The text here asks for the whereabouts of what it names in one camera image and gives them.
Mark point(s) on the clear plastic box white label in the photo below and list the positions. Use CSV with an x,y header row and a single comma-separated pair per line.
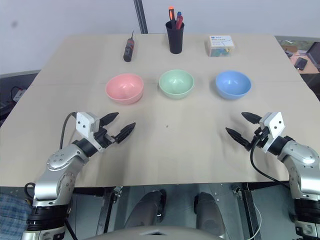
x,y
220,46

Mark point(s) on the black pen holder cup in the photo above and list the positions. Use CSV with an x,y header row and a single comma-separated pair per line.
x,y
175,37

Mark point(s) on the green plastic bowl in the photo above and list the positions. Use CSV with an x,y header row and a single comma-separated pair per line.
x,y
176,83

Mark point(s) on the pink plastic bowl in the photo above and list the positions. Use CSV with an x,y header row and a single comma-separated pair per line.
x,y
124,88

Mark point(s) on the dark side desk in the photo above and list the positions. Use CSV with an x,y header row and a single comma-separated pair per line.
x,y
303,57

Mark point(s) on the dark rounded robot leg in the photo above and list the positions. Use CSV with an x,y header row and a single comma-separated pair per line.
x,y
208,212
147,210

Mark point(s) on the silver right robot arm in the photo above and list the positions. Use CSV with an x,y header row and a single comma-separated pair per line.
x,y
300,162

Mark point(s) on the blue plaid cloth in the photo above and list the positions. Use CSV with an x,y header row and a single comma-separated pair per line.
x,y
12,215

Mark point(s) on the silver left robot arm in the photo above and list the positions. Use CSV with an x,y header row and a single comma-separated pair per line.
x,y
60,165

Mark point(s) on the black red screwdriver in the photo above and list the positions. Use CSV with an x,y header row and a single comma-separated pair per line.
x,y
129,49

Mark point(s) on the blue plastic bowl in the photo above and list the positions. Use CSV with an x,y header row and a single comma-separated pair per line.
x,y
233,84

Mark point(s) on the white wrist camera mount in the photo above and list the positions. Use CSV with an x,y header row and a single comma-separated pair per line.
x,y
85,124
272,127

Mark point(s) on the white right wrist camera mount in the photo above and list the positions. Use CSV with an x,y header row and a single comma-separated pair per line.
x,y
272,127

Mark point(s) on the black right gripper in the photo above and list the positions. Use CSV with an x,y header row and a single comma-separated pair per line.
x,y
260,137

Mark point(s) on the grey metal post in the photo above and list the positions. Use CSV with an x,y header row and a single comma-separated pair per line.
x,y
140,16

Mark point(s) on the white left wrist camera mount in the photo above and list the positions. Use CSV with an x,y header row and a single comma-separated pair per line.
x,y
85,124

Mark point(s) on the grey robot torso top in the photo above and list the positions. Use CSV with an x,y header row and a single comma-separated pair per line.
x,y
160,233

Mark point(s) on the red blue marker pen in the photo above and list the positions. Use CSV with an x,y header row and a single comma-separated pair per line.
x,y
179,20

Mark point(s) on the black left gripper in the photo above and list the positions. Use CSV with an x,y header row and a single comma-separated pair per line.
x,y
104,138

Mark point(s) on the black smartphone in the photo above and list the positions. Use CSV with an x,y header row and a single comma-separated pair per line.
x,y
300,63

